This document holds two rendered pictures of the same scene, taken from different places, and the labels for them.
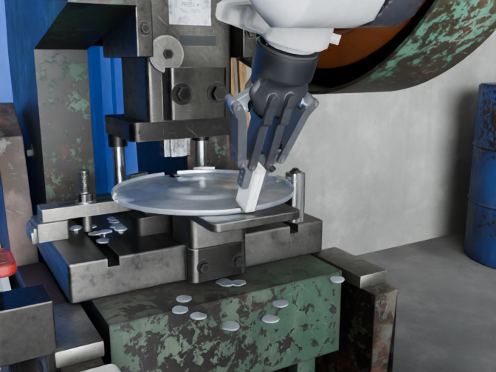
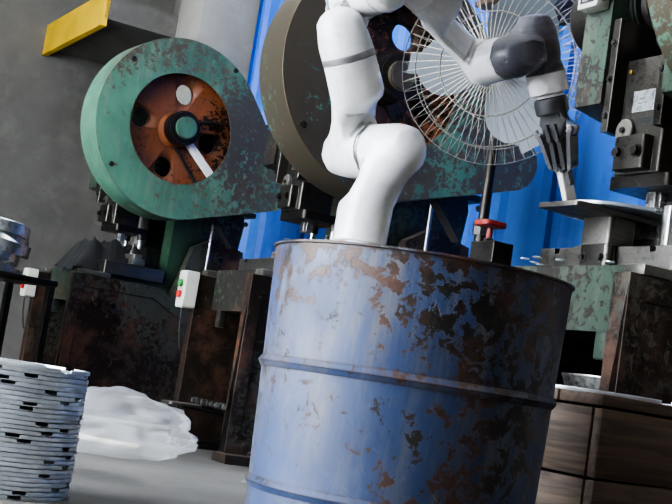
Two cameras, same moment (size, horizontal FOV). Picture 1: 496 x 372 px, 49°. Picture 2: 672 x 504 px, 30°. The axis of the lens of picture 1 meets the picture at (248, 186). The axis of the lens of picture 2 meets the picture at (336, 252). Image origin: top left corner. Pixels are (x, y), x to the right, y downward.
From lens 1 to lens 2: 287 cm
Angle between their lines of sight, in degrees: 92
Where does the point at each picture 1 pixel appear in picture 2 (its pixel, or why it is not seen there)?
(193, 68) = (626, 136)
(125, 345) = not seen: hidden behind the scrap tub
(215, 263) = (589, 256)
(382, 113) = not seen: outside the picture
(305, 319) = (602, 297)
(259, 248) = (628, 259)
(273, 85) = (545, 119)
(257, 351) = (572, 310)
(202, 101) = (628, 156)
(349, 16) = (485, 74)
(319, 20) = (478, 78)
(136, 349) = not seen: hidden behind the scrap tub
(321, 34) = (534, 87)
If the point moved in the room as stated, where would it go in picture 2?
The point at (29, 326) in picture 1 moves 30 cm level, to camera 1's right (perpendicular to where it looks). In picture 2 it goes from (485, 251) to (502, 236)
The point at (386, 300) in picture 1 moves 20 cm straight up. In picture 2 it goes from (621, 278) to (634, 183)
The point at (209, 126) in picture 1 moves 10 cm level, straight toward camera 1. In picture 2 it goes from (648, 178) to (605, 171)
